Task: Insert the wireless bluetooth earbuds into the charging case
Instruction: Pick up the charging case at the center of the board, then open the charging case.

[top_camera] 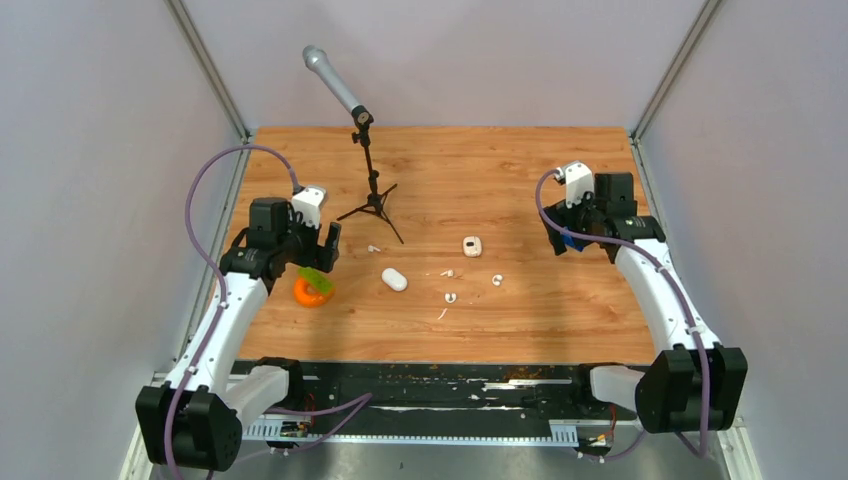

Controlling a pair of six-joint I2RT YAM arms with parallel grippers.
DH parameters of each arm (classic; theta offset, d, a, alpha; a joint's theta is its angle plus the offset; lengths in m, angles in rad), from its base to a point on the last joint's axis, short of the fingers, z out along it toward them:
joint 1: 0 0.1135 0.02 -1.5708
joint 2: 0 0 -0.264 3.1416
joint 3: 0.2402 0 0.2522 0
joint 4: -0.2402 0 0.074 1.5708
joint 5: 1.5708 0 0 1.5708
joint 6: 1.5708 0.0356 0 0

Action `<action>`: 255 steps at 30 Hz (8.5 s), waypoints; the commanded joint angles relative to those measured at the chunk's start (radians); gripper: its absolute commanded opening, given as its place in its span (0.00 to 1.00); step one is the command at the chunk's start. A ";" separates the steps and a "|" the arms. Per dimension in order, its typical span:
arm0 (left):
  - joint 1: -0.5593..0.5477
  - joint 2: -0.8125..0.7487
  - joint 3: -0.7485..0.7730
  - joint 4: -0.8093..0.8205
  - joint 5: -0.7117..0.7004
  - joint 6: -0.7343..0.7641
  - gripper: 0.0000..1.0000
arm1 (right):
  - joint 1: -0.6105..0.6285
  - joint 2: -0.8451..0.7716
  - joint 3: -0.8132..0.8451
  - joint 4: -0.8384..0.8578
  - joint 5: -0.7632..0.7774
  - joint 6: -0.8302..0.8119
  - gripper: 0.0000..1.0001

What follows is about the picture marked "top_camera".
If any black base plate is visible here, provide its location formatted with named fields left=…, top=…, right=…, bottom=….
left=277, top=362, right=636, bottom=442

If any orange ring toy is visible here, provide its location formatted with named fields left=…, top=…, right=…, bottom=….
left=293, top=277, right=336, bottom=308

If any white earbud charging case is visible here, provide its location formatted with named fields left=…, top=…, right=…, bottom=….
left=381, top=267, right=408, bottom=292

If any black tripod microphone stand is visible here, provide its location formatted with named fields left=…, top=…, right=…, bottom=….
left=337, top=105, right=405, bottom=245

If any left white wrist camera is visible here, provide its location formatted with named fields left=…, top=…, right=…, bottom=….
left=291, top=185, right=328, bottom=230

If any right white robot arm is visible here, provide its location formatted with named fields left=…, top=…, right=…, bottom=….
left=534, top=162, right=748, bottom=434

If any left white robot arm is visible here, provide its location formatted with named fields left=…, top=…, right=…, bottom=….
left=135, top=185, right=341, bottom=471

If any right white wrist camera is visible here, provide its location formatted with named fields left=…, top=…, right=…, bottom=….
left=554, top=161, right=594, bottom=209

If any green block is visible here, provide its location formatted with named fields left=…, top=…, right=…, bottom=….
left=298, top=267, right=335, bottom=295

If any small beige charging case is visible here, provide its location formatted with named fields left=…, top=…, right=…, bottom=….
left=462, top=236, right=483, bottom=258

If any blue object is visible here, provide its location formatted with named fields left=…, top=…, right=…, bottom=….
left=561, top=233, right=588, bottom=252

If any grey microphone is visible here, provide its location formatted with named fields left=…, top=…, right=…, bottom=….
left=302, top=45, right=367, bottom=123

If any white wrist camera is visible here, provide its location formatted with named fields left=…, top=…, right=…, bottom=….
left=554, top=161, right=594, bottom=209
left=291, top=185, right=328, bottom=230

